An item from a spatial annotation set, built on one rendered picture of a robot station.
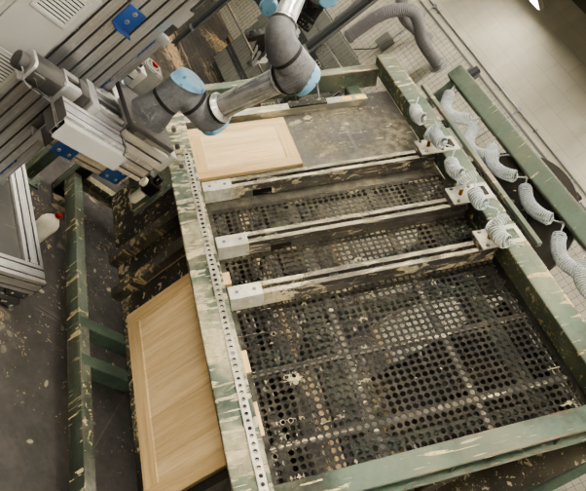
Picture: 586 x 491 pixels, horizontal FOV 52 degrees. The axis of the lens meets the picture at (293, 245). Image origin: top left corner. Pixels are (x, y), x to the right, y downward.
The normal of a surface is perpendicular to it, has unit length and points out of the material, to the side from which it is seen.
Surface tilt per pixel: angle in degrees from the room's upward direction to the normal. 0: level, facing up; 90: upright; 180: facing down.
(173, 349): 90
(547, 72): 90
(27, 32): 90
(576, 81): 90
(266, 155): 54
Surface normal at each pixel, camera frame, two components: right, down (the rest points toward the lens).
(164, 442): -0.55, -0.44
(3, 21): 0.36, 0.79
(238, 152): 0.03, -0.67
